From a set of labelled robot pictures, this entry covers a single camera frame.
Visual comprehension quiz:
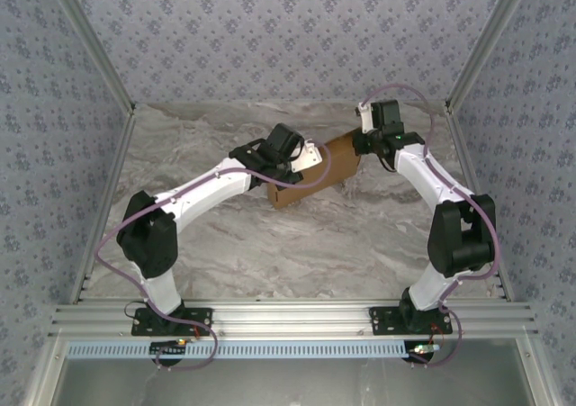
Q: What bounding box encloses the blue-grey slotted cable duct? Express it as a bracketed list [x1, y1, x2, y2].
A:
[66, 338, 409, 360]

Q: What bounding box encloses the aluminium frame post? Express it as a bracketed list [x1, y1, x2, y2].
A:
[47, 0, 138, 115]
[444, 0, 539, 110]

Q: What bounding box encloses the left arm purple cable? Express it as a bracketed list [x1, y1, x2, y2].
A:
[94, 140, 335, 374]

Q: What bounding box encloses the grey metal lower panel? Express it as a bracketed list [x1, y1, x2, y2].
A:
[24, 337, 559, 406]

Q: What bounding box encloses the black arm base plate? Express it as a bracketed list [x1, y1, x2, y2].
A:
[368, 305, 454, 337]
[130, 306, 214, 338]

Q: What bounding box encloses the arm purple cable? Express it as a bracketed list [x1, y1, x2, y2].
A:
[94, 140, 335, 374]
[362, 84, 503, 369]

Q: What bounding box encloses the brown cardboard paper box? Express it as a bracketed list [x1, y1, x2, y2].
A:
[265, 128, 364, 211]

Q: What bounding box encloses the aluminium mounting rail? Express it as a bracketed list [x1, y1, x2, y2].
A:
[48, 301, 539, 339]

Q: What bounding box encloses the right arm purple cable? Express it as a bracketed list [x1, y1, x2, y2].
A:
[362, 84, 503, 369]

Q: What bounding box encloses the small black controller board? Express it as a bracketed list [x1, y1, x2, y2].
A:
[148, 339, 188, 371]
[401, 341, 443, 367]

